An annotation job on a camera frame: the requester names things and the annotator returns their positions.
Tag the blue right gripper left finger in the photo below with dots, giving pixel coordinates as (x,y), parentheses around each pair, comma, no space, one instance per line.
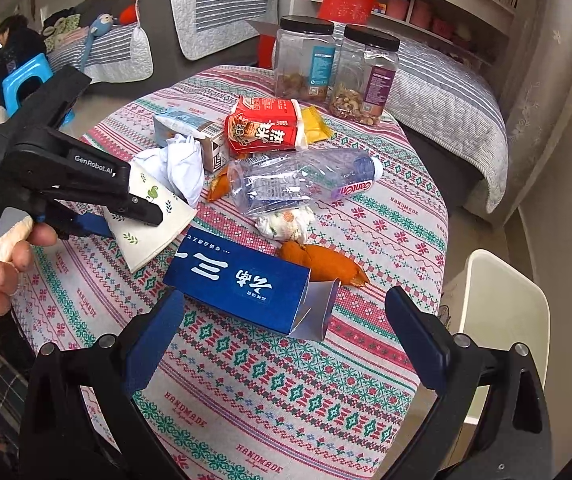
(145,339)

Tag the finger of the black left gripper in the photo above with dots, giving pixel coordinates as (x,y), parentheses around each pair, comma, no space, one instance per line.
(133,207)
(85,225)

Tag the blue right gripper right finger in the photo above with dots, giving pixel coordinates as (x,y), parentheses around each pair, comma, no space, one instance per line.
(423,338)

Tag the white tissue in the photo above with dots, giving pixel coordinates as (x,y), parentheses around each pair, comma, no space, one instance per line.
(178,167)

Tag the dark blue carton box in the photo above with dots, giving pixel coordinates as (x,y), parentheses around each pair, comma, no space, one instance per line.
(258,288)

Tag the small light blue carton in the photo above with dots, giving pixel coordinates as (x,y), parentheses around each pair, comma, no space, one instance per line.
(201,123)

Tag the crushed clear plastic bottle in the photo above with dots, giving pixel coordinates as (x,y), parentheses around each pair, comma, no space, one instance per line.
(274,182)

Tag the red snack packet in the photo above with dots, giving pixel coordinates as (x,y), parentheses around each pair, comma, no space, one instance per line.
(260,125)

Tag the printed tissue ball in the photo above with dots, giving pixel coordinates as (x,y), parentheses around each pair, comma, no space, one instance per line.
(289,224)

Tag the yellow snack wrapper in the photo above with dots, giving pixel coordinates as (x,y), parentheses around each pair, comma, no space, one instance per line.
(314,126)

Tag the white trash bin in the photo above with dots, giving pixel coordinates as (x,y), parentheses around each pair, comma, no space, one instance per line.
(497,306)

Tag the person's left hand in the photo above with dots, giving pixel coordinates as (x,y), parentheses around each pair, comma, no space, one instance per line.
(16,256)

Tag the blue plastic stool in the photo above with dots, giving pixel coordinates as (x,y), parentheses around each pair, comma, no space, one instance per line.
(27,79)

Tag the person in black clothes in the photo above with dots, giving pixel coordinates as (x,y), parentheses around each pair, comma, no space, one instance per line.
(20,44)

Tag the patterned handmade tablecloth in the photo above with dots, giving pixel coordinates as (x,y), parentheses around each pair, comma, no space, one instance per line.
(232,401)

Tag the blue plush toy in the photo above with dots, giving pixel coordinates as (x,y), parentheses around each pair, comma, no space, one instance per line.
(100,27)

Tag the red plush toy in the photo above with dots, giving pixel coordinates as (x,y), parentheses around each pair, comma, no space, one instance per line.
(128,14)

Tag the grey armchair with quilted cover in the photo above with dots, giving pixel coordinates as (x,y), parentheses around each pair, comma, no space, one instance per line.
(171,40)

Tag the nut jar with teal label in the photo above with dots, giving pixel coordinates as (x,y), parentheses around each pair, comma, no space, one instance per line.
(304,54)

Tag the grey sofa with striped cover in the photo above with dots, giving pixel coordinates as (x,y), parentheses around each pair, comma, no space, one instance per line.
(452,119)

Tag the nut jar with purple label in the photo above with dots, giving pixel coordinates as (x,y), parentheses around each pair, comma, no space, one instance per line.
(367,63)

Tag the red plastic basket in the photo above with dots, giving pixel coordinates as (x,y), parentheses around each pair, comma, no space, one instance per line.
(346,11)

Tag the white wall shelf unit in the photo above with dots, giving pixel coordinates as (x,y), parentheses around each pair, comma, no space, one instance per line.
(476,32)

